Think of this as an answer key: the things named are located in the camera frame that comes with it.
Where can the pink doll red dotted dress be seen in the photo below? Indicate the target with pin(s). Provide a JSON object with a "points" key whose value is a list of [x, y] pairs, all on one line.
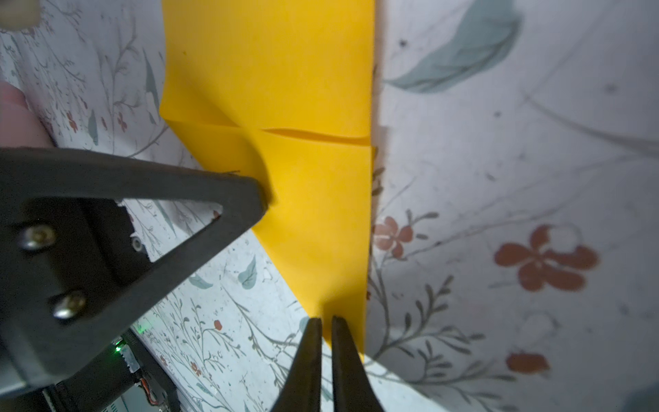
{"points": [[19, 126]]}

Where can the yellow square paper sheet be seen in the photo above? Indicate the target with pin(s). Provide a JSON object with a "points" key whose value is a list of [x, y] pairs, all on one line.
{"points": [[281, 91]]}

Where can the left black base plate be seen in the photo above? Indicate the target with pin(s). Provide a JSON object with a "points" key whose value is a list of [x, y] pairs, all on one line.
{"points": [[103, 383]]}

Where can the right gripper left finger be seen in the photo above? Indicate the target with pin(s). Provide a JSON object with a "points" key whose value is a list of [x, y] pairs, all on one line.
{"points": [[71, 280]]}

